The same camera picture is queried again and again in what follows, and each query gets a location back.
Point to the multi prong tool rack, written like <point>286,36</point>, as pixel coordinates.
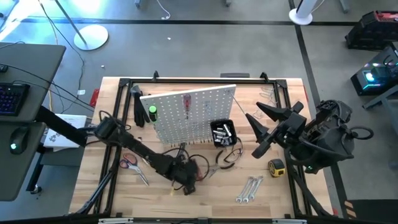
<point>192,142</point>

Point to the metal pegboard support rod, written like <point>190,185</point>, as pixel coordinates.
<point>239,104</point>

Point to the black mat striped edge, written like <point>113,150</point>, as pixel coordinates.
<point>373,211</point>

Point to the white metal pegboard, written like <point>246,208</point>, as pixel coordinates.
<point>174,124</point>

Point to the grey desk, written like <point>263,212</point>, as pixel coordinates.
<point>34,62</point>

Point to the black desk support bar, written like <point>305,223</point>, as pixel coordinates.
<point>62,127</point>

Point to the black computer mouse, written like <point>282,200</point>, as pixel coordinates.
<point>19,140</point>

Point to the computer case with lights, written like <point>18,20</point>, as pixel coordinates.
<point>370,77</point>

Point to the white round base stand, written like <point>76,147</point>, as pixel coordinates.
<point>91,37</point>

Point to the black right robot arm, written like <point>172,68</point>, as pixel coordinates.
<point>326,140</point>

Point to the red table clamp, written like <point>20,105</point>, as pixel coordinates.
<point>94,97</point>

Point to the short chrome socket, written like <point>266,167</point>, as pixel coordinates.
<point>222,140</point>
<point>217,134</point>
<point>219,129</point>

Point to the black plastic bin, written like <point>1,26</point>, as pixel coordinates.
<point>214,140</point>

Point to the black work glove green cuff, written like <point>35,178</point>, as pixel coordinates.
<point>138,109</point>

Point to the black aluminium rig frame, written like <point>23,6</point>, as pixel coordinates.
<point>292,193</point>

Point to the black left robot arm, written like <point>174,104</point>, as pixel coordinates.
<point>133,144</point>

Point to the silver metal bracket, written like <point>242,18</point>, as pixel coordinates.
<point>289,221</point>
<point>115,221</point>

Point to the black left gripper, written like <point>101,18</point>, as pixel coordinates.
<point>183,174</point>

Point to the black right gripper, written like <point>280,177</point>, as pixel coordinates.
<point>289,127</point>

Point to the grey metal table leg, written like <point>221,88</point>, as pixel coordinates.
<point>382,99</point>

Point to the long chrome socket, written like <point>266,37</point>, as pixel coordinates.
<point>228,130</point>

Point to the black storage crate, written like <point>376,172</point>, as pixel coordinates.
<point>367,34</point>

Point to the white paper box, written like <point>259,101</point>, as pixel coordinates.
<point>59,138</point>

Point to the yellow black tape measure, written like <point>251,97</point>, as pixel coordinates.
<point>276,168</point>

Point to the small black desk device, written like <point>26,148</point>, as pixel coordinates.
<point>3,68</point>

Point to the black column white base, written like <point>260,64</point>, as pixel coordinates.
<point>300,18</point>

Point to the black desk leg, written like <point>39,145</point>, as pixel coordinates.
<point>34,174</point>

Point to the red clear Husky screwdriver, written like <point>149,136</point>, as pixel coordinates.
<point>186,101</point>

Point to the black keyboard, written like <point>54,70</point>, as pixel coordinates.
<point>12,99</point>

